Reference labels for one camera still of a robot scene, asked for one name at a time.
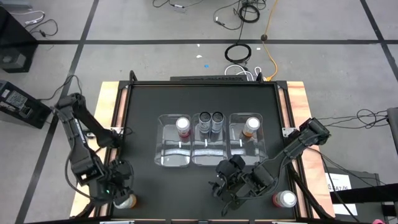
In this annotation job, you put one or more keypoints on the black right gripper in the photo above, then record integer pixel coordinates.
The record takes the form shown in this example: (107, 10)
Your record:
(231, 180)

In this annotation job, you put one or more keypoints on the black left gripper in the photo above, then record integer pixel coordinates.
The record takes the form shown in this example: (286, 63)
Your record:
(121, 174)

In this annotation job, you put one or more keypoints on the orange white soda can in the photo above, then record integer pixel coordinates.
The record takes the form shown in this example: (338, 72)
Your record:
(133, 201)
(252, 124)

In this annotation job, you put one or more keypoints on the white blue energy can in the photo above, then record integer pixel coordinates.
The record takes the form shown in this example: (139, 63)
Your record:
(217, 117)
(205, 117)

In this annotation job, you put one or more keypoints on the red raspberry soda can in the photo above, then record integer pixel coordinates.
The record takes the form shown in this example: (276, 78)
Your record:
(183, 124)
(286, 199)

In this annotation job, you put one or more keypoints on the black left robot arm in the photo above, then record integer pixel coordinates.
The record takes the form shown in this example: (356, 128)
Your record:
(81, 155)

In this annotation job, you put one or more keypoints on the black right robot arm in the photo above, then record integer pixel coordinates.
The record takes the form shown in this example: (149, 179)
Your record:
(295, 146)

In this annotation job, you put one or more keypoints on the clear plastic bin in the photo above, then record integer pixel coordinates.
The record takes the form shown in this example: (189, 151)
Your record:
(172, 149)
(252, 149)
(210, 152)

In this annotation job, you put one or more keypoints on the white paper sheet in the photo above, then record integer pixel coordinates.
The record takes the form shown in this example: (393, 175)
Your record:
(339, 180)
(346, 210)

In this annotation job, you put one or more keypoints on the plywood table board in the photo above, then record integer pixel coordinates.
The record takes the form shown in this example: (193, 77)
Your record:
(297, 99)

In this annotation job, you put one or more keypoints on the black control box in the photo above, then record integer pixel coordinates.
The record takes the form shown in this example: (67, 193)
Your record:
(18, 99)

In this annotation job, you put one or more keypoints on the black floor case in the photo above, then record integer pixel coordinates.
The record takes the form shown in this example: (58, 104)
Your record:
(367, 214)

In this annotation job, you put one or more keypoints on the pink object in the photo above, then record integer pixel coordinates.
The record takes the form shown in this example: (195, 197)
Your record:
(378, 221)

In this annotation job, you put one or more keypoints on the dark grey stand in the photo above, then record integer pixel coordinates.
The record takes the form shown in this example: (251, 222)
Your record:
(393, 124)

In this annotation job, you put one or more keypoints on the black cabinet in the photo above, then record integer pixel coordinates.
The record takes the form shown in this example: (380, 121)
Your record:
(15, 40)

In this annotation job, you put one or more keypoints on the silver metal bracket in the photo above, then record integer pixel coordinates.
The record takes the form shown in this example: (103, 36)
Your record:
(287, 131)
(117, 130)

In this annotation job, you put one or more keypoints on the black table frame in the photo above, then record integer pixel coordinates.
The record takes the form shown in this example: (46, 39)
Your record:
(202, 83)

